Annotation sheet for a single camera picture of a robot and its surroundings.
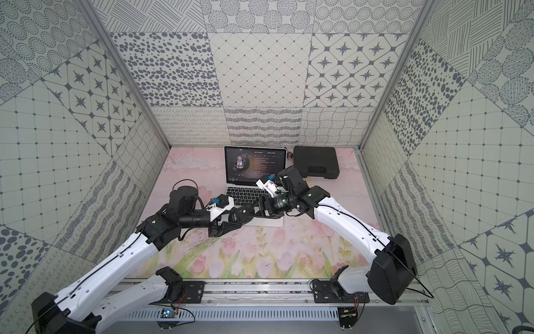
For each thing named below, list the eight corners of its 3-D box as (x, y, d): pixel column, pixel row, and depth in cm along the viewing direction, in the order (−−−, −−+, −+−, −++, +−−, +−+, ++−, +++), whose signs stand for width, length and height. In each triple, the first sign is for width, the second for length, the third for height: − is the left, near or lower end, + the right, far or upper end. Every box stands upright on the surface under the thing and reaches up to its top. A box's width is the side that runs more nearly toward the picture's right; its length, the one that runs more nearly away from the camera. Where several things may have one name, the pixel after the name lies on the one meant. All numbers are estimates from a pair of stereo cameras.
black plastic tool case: (294, 178, 108) (295, 173, 104) (292, 152, 120) (293, 146, 117) (339, 178, 108) (341, 173, 104) (333, 152, 120) (334, 146, 117)
